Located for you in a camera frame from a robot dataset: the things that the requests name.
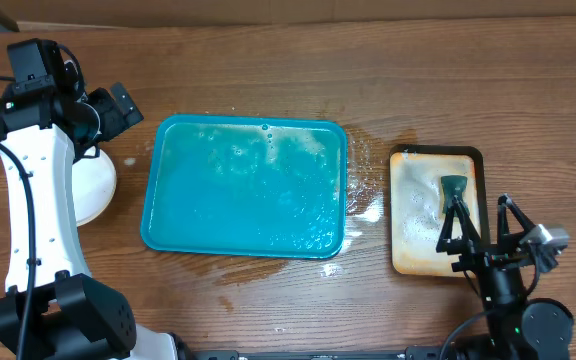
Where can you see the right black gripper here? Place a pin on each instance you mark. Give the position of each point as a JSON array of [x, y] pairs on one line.
[[483, 255]]

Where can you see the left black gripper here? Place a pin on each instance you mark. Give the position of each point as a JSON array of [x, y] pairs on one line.
[[117, 122]]

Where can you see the green yellow sponge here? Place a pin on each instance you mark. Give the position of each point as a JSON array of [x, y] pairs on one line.
[[453, 186]]

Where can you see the white plate front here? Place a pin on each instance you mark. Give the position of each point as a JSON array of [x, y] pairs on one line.
[[94, 183]]

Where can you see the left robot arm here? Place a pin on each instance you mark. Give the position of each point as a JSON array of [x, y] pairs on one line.
[[52, 307]]

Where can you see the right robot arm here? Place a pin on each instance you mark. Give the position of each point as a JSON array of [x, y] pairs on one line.
[[512, 324]]

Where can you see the black tray with soapy water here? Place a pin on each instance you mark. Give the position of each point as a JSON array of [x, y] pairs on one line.
[[417, 204]]

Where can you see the teal plastic tray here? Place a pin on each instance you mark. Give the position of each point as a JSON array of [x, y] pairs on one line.
[[246, 186]]

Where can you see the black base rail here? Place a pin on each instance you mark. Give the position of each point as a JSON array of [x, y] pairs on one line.
[[410, 353]]

